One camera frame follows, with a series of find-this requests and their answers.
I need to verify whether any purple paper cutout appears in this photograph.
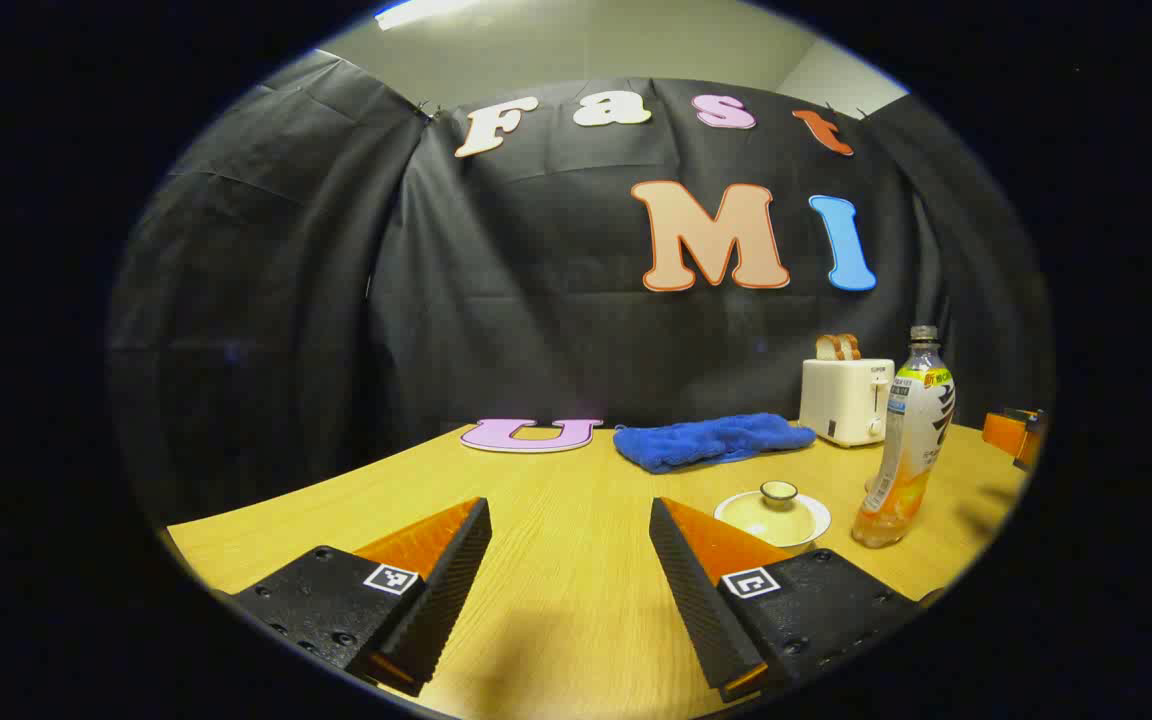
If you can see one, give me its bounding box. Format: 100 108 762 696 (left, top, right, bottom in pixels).
459 418 604 454

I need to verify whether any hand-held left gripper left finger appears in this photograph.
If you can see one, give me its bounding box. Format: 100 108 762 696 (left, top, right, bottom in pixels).
232 497 493 698

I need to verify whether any blue towel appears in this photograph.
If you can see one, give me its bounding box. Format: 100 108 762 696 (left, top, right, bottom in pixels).
613 412 817 474

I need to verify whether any white toaster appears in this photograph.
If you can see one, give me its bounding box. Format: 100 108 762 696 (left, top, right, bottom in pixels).
799 358 896 448

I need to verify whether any white teacup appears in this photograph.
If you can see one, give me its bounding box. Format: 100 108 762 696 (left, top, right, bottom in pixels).
714 490 832 557

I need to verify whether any black backdrop cloth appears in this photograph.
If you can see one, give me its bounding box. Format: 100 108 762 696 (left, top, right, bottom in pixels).
108 50 1055 526

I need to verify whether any cream teacup lid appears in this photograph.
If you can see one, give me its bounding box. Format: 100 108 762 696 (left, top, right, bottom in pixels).
731 481 819 547

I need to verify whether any clear water bottle orange drink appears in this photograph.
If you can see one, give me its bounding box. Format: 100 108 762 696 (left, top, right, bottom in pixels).
851 325 957 549

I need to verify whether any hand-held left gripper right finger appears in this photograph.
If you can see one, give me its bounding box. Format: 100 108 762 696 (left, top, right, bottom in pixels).
649 497 927 704

